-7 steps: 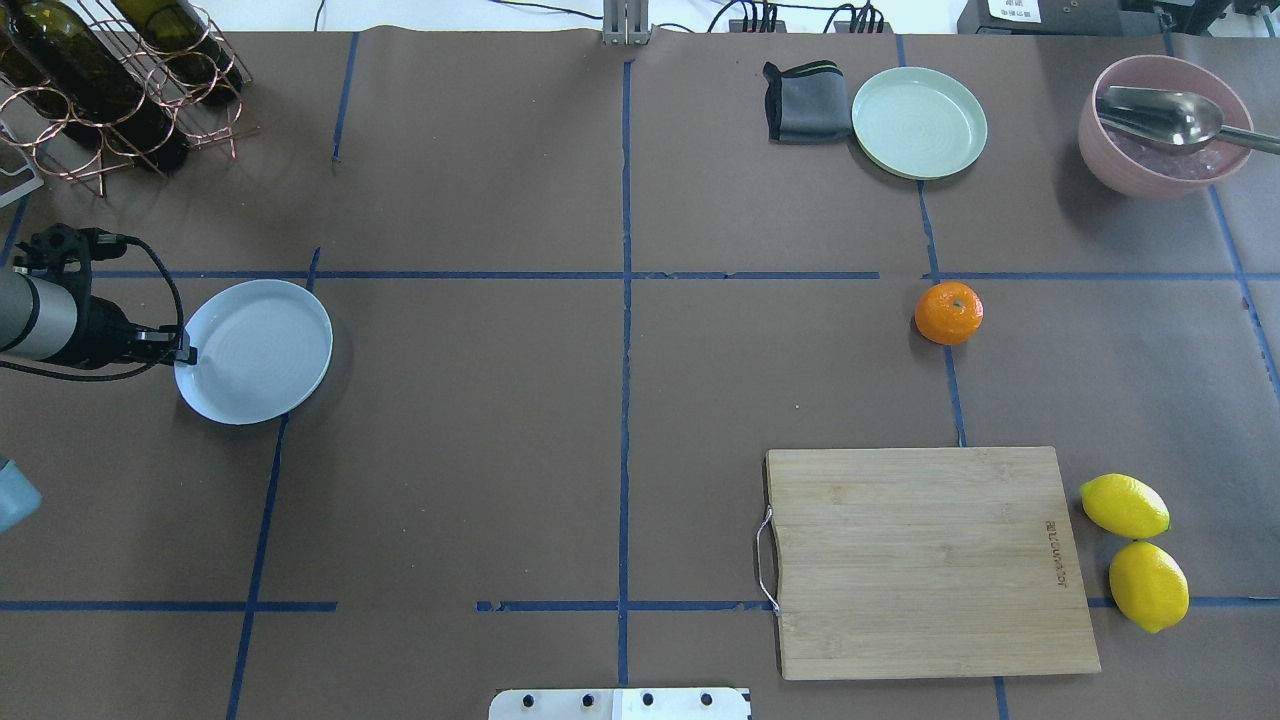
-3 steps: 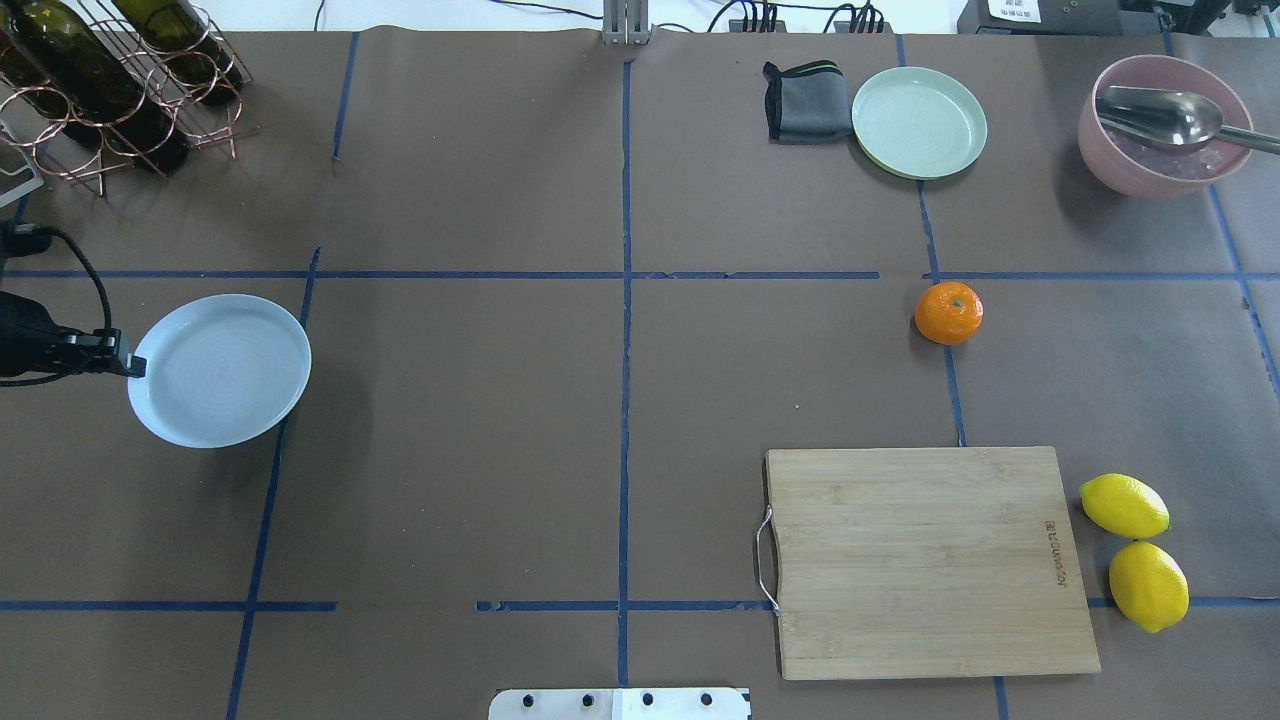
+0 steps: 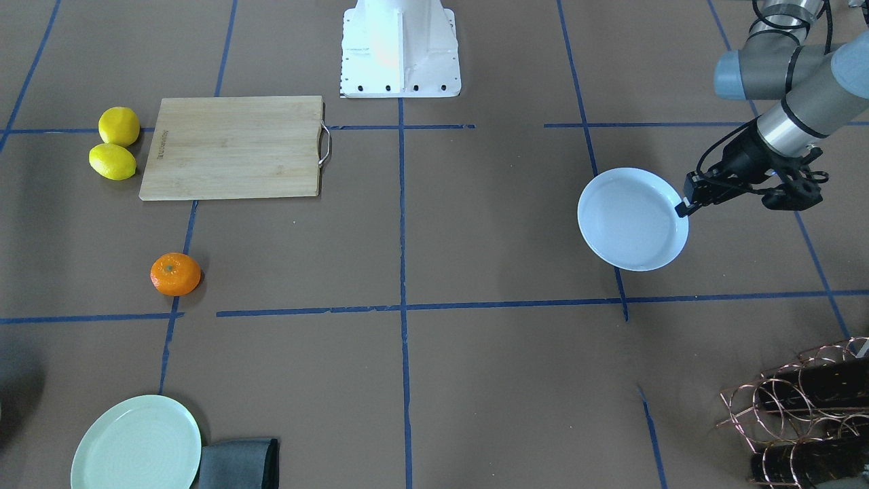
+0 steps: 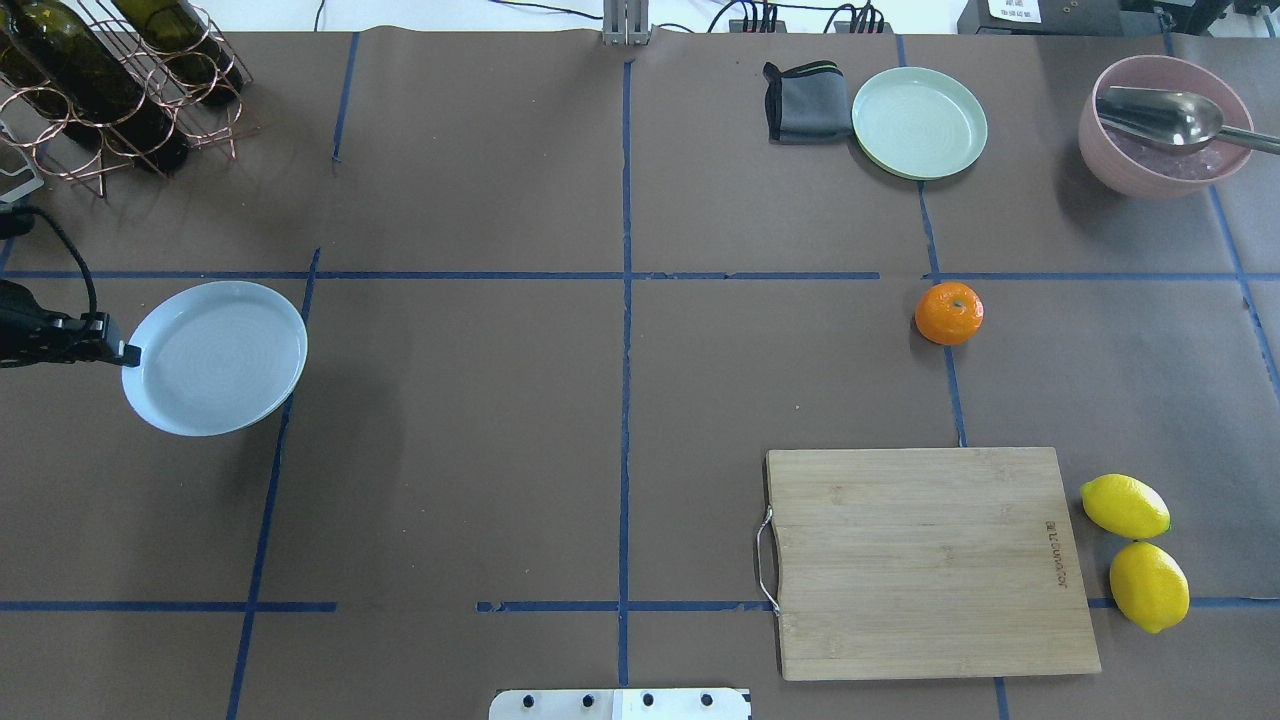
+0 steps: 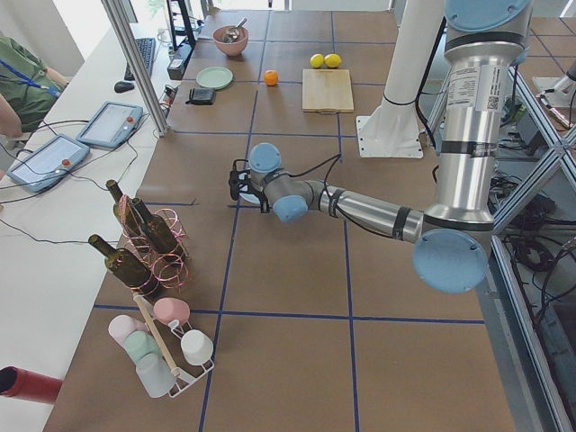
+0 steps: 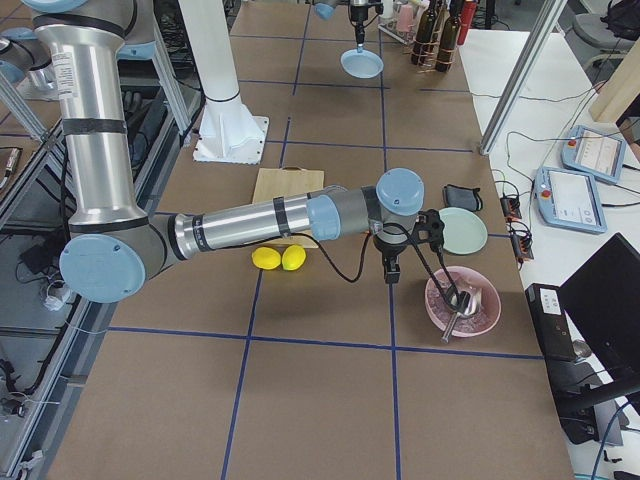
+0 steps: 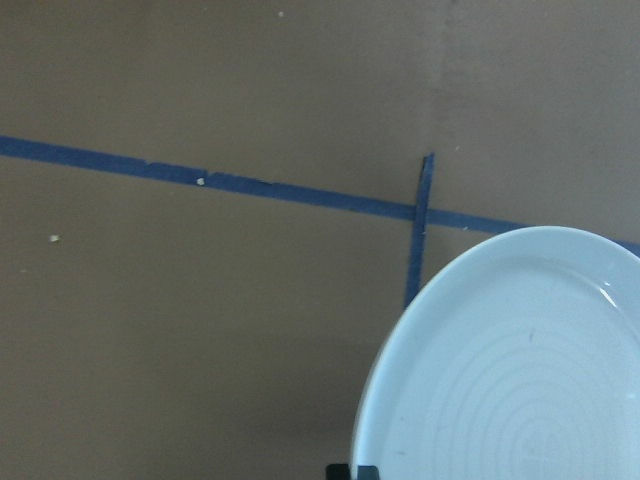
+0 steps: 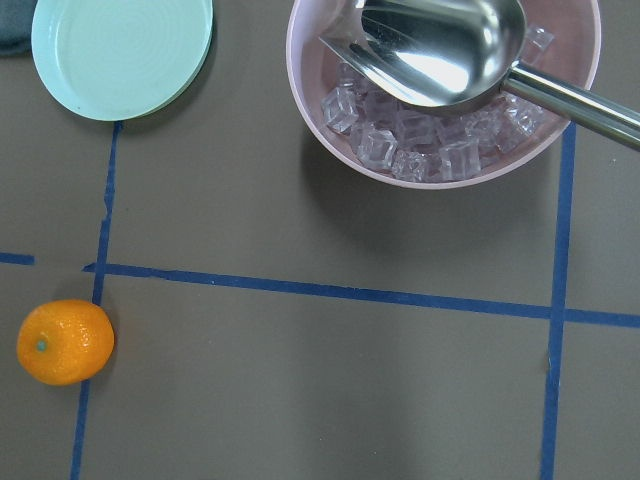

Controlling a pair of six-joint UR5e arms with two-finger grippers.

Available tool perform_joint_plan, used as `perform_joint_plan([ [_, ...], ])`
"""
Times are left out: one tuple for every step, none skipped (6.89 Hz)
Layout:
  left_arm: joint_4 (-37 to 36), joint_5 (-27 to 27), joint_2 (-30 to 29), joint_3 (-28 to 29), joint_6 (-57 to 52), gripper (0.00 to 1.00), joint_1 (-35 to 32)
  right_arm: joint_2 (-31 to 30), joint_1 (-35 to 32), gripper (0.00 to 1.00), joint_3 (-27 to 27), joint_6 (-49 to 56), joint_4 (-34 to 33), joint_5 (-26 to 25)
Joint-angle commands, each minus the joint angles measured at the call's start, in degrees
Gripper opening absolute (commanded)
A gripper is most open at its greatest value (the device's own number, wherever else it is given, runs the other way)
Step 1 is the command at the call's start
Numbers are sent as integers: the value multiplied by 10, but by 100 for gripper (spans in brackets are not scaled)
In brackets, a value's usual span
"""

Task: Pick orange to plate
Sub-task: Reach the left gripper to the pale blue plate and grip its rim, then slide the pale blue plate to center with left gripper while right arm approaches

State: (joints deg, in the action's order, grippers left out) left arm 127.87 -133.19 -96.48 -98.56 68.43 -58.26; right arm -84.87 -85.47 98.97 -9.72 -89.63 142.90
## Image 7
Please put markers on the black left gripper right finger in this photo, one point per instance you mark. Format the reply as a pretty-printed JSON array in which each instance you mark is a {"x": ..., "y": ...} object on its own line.
[{"x": 367, "y": 472}]

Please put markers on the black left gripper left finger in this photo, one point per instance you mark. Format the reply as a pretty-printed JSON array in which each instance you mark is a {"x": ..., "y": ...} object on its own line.
[{"x": 337, "y": 471}]

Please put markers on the light blue plate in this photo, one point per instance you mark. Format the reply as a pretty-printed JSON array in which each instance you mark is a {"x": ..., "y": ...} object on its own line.
[{"x": 518, "y": 360}]

